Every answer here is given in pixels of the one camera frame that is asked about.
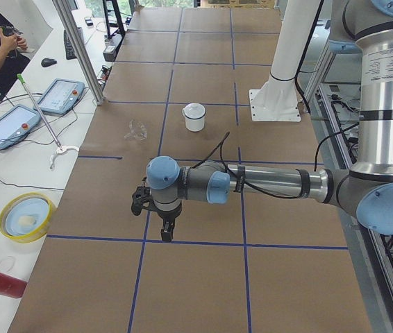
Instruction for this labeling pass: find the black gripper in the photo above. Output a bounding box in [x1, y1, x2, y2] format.
[154, 200, 182, 241]

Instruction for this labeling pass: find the clear glass funnel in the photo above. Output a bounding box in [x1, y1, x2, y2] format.
[124, 119, 147, 141]

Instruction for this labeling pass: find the white cup lid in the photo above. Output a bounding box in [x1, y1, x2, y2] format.
[182, 103, 206, 119]

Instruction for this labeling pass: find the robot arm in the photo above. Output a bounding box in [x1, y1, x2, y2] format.
[131, 1, 393, 241]

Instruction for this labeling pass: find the white enamel cup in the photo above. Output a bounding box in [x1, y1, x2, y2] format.
[183, 115, 206, 132]

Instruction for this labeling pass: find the seated person's hand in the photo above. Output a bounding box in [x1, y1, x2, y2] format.
[0, 29, 28, 58]

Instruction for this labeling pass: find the metal reacher grabber stick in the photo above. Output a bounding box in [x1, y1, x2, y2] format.
[17, 74, 80, 170]

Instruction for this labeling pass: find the yellow rimmed container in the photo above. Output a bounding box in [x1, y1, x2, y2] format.
[0, 192, 57, 244]

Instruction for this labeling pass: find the light blue plate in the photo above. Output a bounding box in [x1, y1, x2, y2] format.
[5, 198, 50, 237]

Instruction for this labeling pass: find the far teach pendant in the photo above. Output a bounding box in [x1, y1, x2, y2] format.
[37, 78, 85, 115]

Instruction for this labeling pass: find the teach pendant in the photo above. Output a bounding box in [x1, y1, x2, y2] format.
[0, 104, 41, 149]
[37, 78, 85, 115]

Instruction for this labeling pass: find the near teach pendant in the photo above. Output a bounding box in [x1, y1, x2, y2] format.
[0, 104, 41, 149]

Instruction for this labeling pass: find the black keyboard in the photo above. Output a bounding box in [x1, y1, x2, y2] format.
[63, 31, 76, 60]

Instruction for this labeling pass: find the black computer mouse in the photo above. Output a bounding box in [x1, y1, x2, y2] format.
[41, 58, 57, 67]

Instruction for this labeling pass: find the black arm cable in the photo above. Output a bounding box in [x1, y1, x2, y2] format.
[196, 130, 357, 199]

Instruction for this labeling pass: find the aluminium frame post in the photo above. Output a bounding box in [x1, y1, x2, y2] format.
[53, 0, 104, 105]

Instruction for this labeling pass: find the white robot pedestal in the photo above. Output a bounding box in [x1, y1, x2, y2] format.
[249, 0, 323, 122]

